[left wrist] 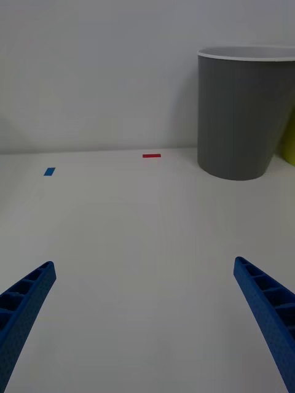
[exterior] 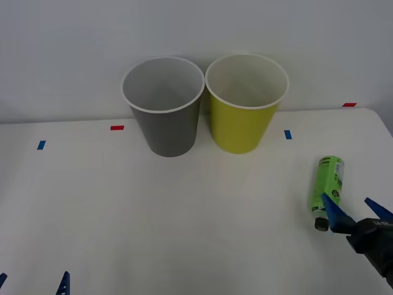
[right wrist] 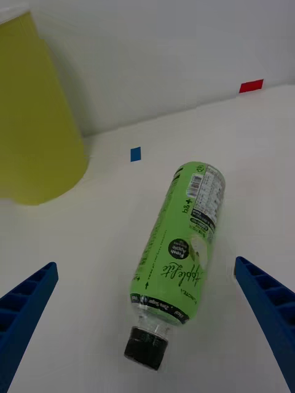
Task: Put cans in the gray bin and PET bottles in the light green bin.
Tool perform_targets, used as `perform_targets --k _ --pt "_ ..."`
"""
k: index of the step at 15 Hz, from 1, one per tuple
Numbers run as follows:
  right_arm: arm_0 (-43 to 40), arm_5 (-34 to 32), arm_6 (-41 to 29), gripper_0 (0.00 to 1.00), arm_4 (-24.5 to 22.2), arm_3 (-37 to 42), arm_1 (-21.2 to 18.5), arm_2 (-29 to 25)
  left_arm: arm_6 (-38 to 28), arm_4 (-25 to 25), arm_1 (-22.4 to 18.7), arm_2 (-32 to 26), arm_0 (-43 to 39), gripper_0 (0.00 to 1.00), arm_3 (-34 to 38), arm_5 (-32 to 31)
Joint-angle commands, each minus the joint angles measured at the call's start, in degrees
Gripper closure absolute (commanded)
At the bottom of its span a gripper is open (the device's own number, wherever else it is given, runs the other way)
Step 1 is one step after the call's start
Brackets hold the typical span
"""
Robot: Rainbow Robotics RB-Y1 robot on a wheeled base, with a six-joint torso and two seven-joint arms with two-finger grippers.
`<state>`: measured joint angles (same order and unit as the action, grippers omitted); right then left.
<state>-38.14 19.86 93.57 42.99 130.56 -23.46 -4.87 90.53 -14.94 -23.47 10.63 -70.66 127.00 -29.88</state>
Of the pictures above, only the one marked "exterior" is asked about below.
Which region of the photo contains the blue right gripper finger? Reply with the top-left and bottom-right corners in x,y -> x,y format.
364,197 -> 393,221
321,192 -> 357,237

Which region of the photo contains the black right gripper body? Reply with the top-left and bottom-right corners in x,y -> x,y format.
346,217 -> 393,288

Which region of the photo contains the green plastic bottle black cap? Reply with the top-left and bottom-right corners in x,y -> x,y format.
308,155 -> 346,232

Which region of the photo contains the yellow-green plastic waste bin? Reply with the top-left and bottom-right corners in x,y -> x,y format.
204,52 -> 290,155

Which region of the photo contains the grey plastic waste bin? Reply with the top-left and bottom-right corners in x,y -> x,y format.
120,55 -> 206,158

